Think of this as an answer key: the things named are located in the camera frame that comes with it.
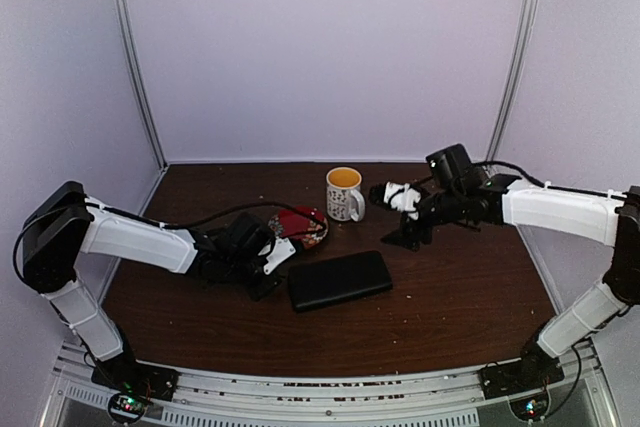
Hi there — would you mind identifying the white floral mug yellow inside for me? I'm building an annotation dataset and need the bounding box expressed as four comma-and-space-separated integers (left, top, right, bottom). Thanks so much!
326, 167, 366, 222

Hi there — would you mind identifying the red floral plate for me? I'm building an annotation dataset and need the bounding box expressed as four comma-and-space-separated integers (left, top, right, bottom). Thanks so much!
268, 206, 329, 250

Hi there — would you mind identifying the aluminium frame post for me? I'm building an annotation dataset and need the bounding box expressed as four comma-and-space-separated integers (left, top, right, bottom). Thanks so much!
485, 0, 539, 160
113, 0, 168, 170

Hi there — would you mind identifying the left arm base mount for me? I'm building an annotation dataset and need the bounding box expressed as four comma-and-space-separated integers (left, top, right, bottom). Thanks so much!
89, 347, 179, 426

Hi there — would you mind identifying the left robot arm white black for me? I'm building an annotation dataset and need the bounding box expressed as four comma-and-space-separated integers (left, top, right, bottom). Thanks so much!
12, 181, 296, 391

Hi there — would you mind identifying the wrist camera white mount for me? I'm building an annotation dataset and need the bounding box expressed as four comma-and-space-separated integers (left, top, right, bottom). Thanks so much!
258, 238, 296, 275
368, 182, 428, 220

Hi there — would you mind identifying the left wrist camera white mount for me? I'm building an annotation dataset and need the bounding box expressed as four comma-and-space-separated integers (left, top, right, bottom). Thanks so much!
258, 238, 296, 275

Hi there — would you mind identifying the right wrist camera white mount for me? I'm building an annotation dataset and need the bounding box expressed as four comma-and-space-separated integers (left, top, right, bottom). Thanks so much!
368, 182, 428, 220

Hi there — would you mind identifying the front aluminium rail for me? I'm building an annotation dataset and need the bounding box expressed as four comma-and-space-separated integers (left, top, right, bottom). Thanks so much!
39, 341, 616, 427

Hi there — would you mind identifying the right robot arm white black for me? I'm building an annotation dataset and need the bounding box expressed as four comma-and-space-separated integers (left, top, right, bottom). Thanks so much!
369, 144, 639, 389

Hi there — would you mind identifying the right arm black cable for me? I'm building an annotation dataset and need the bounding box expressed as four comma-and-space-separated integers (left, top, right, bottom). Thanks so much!
474, 160, 551, 188

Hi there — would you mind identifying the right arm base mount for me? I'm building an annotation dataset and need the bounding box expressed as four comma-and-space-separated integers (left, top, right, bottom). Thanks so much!
478, 345, 583, 425

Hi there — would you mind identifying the black zippered tool case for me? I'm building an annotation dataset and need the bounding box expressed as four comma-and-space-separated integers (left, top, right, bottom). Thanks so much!
287, 251, 393, 313

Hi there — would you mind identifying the right aluminium frame post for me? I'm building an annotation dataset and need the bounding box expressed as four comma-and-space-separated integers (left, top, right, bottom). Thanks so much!
485, 0, 539, 160

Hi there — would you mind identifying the left aluminium frame post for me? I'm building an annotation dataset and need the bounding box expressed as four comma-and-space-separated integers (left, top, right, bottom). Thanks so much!
113, 0, 168, 170

